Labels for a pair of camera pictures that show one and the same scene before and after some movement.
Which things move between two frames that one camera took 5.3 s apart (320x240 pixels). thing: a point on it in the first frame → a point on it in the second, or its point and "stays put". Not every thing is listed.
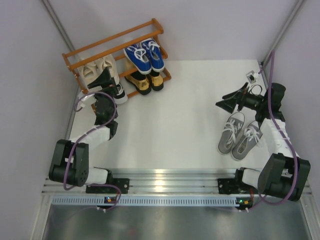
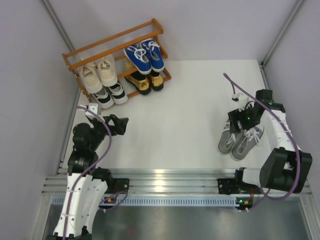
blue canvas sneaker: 153,50 stays put
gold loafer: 157,81 stays put
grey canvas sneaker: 251,135 stays put
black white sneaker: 121,97 stays put
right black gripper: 229,104 → 235,116
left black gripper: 105,80 → 120,124
